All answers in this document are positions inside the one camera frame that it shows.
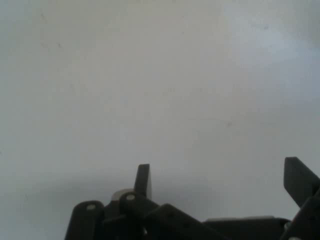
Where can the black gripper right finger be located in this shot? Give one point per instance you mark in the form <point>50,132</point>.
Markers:
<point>300,180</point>

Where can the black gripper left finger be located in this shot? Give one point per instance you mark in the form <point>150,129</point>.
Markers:
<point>130,220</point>

